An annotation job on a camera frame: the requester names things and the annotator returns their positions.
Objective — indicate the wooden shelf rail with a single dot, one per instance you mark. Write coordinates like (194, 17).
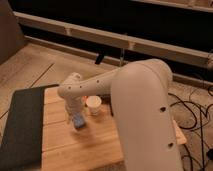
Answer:
(153, 48)

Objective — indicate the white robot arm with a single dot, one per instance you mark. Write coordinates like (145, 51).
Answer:
(139, 98)

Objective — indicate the dark grey mat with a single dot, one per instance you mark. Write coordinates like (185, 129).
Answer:
(22, 139)

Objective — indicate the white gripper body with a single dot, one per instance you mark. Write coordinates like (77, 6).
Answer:
(72, 110)

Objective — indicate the red marker pen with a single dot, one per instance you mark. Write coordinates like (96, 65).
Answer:
(85, 100)

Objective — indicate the white paper cup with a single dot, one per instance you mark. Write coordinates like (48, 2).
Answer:
(94, 103)

